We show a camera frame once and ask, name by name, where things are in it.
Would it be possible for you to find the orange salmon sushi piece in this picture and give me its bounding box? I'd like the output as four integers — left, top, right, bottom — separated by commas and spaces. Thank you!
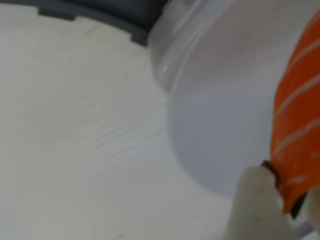
270, 9, 320, 215

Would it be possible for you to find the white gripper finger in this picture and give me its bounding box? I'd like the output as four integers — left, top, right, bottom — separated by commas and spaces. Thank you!
223, 160, 298, 240
291, 186, 320, 240

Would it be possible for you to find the translucent white plastic dish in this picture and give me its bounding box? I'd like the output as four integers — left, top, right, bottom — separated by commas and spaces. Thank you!
147, 0, 320, 201

